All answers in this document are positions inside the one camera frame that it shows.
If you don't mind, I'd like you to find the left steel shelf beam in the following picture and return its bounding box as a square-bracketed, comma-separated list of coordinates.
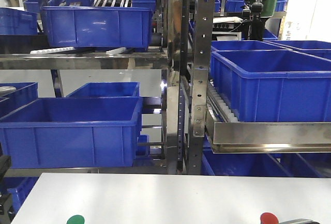
[1, 52, 170, 70]

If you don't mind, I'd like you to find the blue bin lower left front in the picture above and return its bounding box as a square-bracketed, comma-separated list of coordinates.
[1, 97, 143, 169]

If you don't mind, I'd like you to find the green mushroom push button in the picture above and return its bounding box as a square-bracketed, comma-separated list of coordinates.
[66, 215, 85, 224]

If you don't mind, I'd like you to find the blue bin behind lower left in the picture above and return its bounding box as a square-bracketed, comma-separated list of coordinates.
[66, 82, 140, 98]

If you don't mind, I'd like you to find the steel rack upright post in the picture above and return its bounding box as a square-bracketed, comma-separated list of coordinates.
[186, 0, 215, 175]

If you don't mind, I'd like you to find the large blue bin on rail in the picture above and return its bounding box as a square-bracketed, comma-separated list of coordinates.
[210, 50, 330, 122]

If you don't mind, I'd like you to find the red mushroom push button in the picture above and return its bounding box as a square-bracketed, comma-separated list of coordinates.
[260, 212, 279, 224]

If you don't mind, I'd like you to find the white roller track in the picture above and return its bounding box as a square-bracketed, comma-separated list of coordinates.
[207, 82, 239, 123]

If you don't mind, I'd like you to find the stainless steel rack rail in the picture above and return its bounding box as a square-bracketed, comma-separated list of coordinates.
[206, 110, 330, 154]

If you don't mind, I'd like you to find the blue bin upper left shelf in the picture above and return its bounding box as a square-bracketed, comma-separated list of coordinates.
[41, 6, 153, 49]

